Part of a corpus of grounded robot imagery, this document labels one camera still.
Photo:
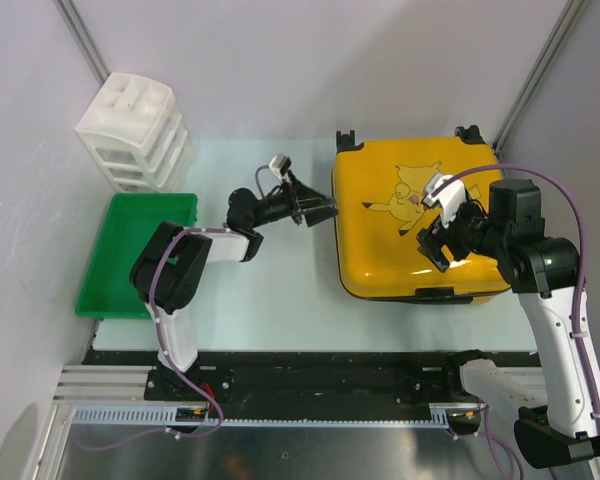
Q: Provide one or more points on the aluminium frame rail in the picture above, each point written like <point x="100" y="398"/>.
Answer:
<point x="105" y="396"/>

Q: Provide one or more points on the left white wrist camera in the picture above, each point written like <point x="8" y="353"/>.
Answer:
<point x="279" y="166"/>

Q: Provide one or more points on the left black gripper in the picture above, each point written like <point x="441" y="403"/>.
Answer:
<point x="296" y="197"/>

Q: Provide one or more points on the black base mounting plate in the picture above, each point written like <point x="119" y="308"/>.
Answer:
<point x="307" y="387"/>

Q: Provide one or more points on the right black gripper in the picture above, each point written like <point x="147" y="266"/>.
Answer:
<point x="429" y="239"/>

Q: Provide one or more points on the white plastic drawer organizer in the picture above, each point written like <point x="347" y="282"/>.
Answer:
<point x="135" y="132"/>

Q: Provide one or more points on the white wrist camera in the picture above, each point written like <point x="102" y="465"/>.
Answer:
<point x="440" y="191"/>
<point x="279" y="166"/>

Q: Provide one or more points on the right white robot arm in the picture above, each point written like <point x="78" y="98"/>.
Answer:
<point x="561" y="426"/>

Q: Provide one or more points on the yellow Pikachu hard-shell suitcase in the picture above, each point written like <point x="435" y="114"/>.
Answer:
<point x="379" y="186"/>

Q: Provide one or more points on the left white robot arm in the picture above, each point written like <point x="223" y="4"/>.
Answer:
<point x="167" y="273"/>

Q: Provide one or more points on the green plastic tray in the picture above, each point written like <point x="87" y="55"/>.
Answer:
<point x="130" y="222"/>

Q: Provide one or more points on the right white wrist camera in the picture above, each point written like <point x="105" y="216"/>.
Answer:
<point x="440" y="191"/>

